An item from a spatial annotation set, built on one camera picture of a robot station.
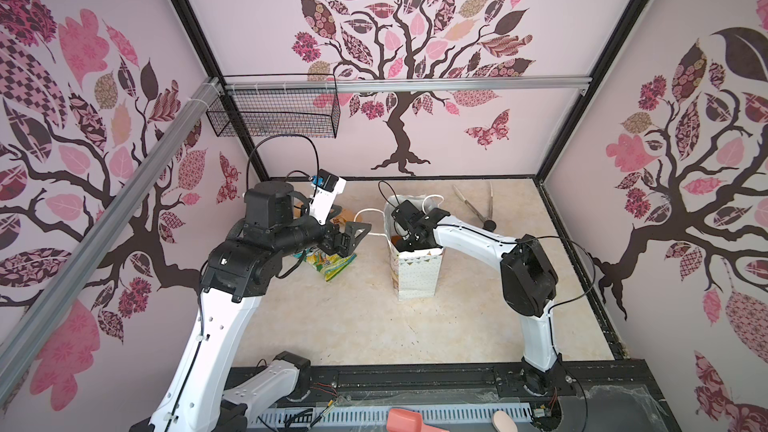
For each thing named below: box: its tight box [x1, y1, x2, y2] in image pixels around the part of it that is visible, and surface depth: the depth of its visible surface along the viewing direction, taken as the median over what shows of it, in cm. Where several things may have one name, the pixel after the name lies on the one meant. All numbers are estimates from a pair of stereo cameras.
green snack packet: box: [293, 247, 357, 283], surface depth 94 cm
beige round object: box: [492, 410, 518, 432], surface depth 69 cm
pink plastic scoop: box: [386, 408, 450, 432], surface depth 69 cm
